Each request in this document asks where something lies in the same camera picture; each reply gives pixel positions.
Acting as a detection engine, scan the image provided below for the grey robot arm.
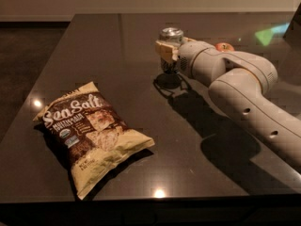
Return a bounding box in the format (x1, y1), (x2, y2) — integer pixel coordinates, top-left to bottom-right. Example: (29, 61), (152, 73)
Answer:
(155, 38), (301, 170)

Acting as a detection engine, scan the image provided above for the red apple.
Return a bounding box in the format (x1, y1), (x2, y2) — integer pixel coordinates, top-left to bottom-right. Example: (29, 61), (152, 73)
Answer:
(214, 42), (234, 52)

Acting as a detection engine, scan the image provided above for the sea salt chip bag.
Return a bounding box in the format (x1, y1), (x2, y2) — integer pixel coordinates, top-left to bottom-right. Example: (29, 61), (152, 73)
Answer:
(34, 82), (154, 199)

